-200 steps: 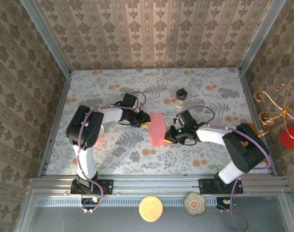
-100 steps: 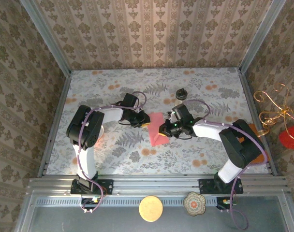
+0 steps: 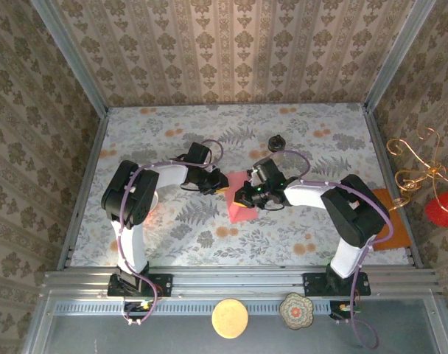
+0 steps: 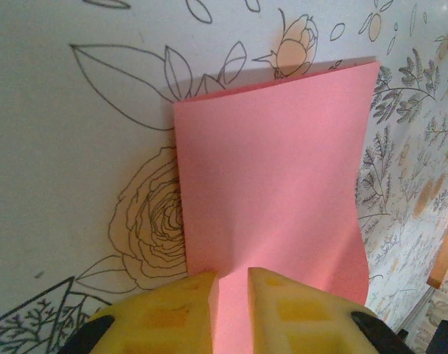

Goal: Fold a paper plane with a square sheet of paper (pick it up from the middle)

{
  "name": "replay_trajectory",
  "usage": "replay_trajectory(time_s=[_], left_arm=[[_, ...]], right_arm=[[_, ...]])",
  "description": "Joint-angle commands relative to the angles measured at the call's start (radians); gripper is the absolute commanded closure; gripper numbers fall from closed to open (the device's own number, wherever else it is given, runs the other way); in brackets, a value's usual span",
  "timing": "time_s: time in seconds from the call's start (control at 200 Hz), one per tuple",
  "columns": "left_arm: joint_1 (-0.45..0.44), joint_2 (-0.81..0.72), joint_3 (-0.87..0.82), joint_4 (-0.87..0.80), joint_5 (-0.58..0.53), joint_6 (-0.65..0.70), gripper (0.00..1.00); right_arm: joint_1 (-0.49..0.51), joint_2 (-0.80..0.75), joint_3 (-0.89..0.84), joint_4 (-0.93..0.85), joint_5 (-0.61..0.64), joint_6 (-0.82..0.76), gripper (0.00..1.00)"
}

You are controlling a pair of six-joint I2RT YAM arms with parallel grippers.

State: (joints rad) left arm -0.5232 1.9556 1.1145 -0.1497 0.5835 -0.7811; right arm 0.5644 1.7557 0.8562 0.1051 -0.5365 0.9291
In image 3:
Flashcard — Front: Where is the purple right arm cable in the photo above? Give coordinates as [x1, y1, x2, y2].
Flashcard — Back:
[271, 149, 394, 350]

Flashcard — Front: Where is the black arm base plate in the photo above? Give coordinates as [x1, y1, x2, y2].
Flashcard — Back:
[303, 271, 371, 297]
[106, 273, 174, 298]

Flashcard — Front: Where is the red ball ornament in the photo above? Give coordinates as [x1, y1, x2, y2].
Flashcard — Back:
[424, 190, 448, 228]

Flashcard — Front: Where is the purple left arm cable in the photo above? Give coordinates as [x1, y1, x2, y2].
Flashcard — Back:
[113, 139, 225, 326]

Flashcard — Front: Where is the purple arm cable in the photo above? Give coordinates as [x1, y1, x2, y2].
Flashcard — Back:
[271, 149, 394, 350]
[113, 139, 225, 326]

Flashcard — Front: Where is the orange rectangular mat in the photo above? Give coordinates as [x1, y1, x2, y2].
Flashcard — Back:
[369, 188, 412, 251]

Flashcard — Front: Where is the slotted grey cable duct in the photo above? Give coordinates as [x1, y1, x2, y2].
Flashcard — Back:
[49, 301, 431, 316]

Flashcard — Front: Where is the gold wire ornament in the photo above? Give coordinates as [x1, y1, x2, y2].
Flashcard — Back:
[386, 127, 448, 212]

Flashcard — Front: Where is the aluminium side rail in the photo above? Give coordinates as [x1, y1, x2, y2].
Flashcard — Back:
[363, 105, 424, 269]
[57, 110, 109, 271]

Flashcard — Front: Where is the aluminium frame post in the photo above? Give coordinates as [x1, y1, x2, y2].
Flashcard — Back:
[363, 0, 437, 111]
[30, 0, 109, 116]

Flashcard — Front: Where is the pink square paper sheet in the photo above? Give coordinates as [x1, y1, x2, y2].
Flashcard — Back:
[223, 170, 259, 223]

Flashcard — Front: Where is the small black round object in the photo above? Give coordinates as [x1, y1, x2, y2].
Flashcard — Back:
[267, 134, 287, 160]

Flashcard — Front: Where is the small black controller board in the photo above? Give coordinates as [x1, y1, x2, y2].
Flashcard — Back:
[329, 300, 363, 321]
[121, 299, 155, 321]

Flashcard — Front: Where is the patterned flower-shaped coaster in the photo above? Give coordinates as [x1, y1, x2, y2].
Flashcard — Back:
[279, 292, 315, 330]

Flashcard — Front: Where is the round cork coaster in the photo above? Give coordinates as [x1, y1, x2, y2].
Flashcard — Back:
[211, 298, 249, 339]

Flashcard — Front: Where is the aluminium front rail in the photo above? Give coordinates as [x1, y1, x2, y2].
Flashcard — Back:
[43, 265, 441, 296]

